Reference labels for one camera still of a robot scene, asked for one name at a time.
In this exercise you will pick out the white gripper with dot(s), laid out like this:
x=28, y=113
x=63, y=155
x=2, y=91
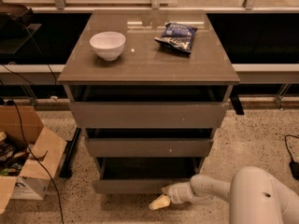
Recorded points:
x=177, y=194

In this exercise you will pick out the grey bottom drawer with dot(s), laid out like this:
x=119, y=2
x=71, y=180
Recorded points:
x=143, y=175

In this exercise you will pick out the grey drawer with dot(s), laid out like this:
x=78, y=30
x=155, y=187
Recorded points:
x=143, y=175
x=148, y=115
x=184, y=142

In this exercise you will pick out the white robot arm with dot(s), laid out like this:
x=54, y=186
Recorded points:
x=254, y=197

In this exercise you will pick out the grey middle drawer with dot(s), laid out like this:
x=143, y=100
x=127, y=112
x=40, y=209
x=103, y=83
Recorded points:
x=184, y=142

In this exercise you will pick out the grey drawer cabinet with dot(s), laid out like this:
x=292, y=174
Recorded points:
x=148, y=71

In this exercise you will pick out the grey top drawer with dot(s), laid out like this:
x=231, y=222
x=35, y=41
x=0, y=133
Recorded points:
x=148, y=115

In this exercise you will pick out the black table leg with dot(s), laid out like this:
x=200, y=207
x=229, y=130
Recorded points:
x=69, y=151

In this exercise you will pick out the open cardboard box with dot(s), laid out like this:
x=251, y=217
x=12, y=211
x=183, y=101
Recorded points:
x=23, y=127

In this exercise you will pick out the snack packs in box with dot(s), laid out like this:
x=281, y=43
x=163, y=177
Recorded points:
x=11, y=158

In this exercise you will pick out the white ceramic bowl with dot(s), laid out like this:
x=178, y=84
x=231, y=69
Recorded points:
x=108, y=45

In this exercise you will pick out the blue chip bag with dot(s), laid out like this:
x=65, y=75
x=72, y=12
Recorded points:
x=177, y=36

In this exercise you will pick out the black power adapter with cable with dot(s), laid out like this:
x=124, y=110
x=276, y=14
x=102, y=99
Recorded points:
x=294, y=166

